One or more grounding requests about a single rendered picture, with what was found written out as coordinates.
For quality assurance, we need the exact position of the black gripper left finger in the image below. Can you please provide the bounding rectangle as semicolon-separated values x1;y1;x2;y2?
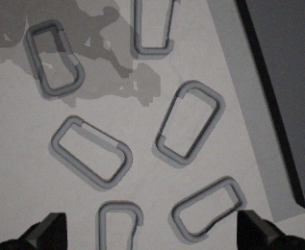
0;212;67;250

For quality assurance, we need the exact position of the grey tray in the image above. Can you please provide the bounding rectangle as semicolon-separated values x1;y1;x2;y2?
236;0;305;209

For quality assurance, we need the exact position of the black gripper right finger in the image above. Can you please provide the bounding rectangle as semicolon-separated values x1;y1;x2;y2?
237;210;305;250

